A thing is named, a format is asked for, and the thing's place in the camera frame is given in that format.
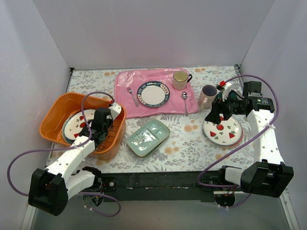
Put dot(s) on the orange plastic bin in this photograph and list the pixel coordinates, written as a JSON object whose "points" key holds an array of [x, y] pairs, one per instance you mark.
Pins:
{"points": [[66, 106]]}

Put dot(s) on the metal spoon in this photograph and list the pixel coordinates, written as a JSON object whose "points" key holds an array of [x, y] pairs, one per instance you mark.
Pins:
{"points": [[184, 97]]}

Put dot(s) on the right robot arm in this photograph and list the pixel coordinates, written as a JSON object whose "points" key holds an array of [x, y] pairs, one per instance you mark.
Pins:
{"points": [[268, 175]]}

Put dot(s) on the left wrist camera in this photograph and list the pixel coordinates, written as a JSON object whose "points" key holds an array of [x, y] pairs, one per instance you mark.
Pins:
{"points": [[115, 110]]}

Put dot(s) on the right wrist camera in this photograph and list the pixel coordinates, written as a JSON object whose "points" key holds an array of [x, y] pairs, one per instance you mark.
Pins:
{"points": [[225, 88]]}

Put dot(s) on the white watermelon plate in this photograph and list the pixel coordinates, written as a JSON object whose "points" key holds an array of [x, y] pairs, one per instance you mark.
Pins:
{"points": [[74, 125], [213, 131]]}

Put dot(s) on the cream mug black handle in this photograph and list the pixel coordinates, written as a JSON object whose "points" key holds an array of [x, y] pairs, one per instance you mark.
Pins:
{"points": [[180, 79]]}

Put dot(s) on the metal fork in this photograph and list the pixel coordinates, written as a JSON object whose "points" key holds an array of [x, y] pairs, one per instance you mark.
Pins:
{"points": [[130, 92]]}

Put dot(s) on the cream plate dark red rim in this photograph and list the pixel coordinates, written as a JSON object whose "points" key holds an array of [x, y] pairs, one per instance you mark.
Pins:
{"points": [[67, 140]]}

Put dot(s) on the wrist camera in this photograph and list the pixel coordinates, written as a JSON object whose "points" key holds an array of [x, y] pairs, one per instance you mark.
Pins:
{"points": [[115, 110], [225, 88]]}

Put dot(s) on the dark green mug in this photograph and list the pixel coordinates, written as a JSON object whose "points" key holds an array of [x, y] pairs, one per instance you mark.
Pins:
{"points": [[217, 98]]}

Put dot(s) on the white plate green rim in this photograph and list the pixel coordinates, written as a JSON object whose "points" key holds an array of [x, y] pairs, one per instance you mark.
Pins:
{"points": [[153, 94]]}

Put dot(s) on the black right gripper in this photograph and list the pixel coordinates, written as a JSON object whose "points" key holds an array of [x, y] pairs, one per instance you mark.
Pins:
{"points": [[221, 109]]}

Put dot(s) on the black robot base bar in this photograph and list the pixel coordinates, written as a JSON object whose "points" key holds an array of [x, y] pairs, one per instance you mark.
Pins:
{"points": [[158, 186]]}

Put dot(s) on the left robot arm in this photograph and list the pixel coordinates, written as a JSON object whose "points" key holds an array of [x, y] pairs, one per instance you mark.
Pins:
{"points": [[52, 187]]}

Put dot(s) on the light green divided tray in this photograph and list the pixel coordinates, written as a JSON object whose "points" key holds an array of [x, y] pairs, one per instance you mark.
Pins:
{"points": [[148, 138]]}

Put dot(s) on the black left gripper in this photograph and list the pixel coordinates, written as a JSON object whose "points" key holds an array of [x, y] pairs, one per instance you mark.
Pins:
{"points": [[105, 131]]}

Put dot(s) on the pink mug purple inside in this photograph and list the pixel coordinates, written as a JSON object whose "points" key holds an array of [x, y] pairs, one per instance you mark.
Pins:
{"points": [[207, 96]]}

